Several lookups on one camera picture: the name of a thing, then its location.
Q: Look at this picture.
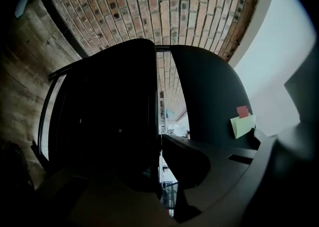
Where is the red tape piece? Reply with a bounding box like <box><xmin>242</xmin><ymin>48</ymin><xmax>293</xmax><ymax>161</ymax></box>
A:
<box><xmin>236</xmin><ymin>105</ymin><xmax>249</xmax><ymax>119</ymax></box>

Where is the pale green sticky note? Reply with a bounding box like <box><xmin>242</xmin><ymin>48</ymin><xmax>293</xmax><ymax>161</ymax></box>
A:
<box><xmin>230</xmin><ymin>114</ymin><xmax>257</xmax><ymax>139</ymax></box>

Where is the black folding chair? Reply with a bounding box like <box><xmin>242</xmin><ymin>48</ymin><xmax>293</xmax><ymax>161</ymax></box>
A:
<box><xmin>37</xmin><ymin>38</ymin><xmax>256</xmax><ymax>197</ymax></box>

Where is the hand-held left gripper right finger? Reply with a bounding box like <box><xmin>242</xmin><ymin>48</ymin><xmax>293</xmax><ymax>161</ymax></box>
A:
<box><xmin>161</xmin><ymin>128</ymin><xmax>277</xmax><ymax>224</ymax></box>

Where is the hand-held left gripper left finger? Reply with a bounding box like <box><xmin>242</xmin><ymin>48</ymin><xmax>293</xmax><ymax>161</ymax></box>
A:
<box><xmin>34</xmin><ymin>166</ymin><xmax>176</xmax><ymax>227</ymax></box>

